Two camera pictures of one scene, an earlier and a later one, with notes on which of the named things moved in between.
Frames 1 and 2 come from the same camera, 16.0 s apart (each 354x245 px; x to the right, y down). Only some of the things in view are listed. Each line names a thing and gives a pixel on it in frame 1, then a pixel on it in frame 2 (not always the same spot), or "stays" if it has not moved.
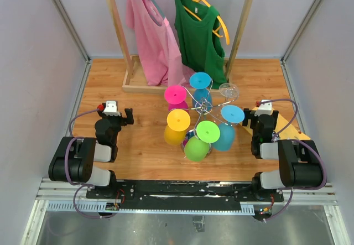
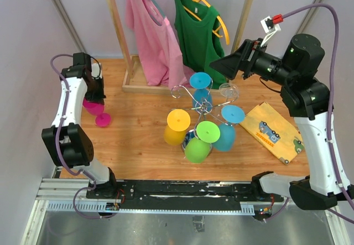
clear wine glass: [230, 91] stays
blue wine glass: [230, 115] stays
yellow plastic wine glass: [178, 121] stays
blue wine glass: [201, 81] stays
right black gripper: [249, 114] → [229, 65]
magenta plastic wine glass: [175, 95] → [102, 119]
